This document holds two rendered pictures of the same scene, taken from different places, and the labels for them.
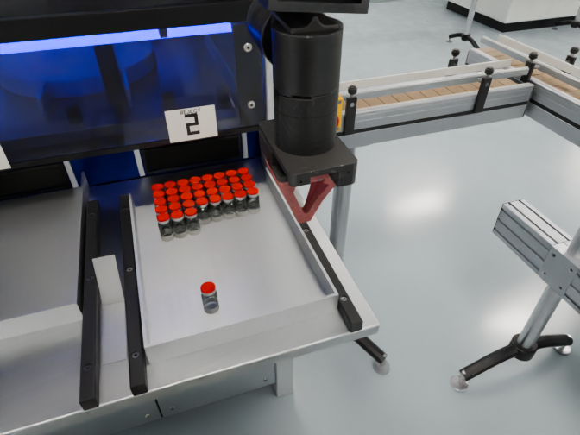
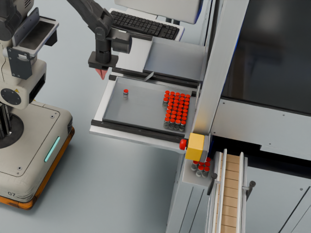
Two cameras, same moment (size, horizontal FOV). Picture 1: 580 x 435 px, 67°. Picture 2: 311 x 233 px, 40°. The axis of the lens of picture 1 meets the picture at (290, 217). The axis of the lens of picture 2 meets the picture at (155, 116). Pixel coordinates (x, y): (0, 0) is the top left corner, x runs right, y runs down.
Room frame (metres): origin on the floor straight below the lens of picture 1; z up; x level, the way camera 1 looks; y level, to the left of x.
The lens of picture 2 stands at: (1.02, -1.04, 2.18)
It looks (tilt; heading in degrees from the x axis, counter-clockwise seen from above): 47 degrees down; 112
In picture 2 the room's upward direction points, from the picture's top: 9 degrees clockwise
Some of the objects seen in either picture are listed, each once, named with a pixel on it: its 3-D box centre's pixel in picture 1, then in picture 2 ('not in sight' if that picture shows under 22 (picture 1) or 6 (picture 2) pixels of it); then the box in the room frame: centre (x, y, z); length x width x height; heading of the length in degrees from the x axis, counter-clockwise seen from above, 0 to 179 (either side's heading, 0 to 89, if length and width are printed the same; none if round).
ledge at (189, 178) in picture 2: not in sight; (201, 172); (0.84, -0.06, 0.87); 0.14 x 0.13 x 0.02; 19
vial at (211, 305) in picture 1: (210, 299); (125, 94); (0.40, 0.11, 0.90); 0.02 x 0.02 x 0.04
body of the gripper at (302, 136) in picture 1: (305, 122); (103, 54); (0.36, -0.01, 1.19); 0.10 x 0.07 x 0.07; 19
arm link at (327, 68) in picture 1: (304, 53); (105, 41); (0.37, -0.01, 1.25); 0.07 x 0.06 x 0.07; 17
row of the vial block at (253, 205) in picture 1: (210, 210); (169, 109); (0.60, 0.14, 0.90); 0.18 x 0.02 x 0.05; 109
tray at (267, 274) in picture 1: (220, 245); (148, 106); (0.51, 0.11, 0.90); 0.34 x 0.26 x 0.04; 19
